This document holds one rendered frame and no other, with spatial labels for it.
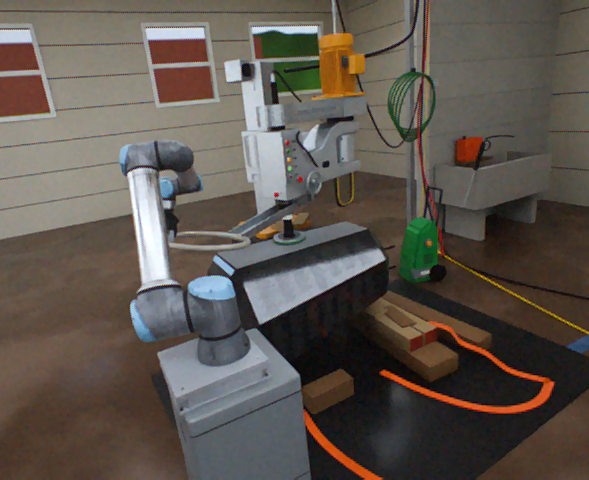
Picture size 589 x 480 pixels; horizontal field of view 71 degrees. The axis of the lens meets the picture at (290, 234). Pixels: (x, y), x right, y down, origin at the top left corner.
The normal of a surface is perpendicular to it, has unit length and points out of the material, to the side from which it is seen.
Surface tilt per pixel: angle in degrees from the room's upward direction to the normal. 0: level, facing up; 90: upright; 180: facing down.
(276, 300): 45
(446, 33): 90
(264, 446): 90
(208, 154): 90
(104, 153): 90
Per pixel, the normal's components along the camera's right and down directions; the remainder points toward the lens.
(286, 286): 0.30, -0.52
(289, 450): 0.47, 0.23
